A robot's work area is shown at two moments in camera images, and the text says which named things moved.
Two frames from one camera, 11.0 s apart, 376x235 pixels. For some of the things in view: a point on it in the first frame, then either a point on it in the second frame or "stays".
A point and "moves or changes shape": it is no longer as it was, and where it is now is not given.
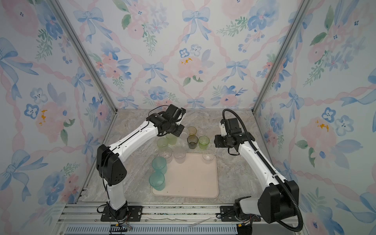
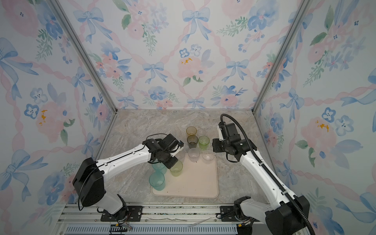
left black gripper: (177, 134) to (170, 165)
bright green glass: (203, 141) stays
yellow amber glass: (192, 130) stays
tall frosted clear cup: (179, 153) stays
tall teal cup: (156, 180) stays
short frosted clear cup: (184, 134) to (194, 154)
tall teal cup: (159, 164) stays
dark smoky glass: (192, 140) stays
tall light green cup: (172, 139) moves or changes shape
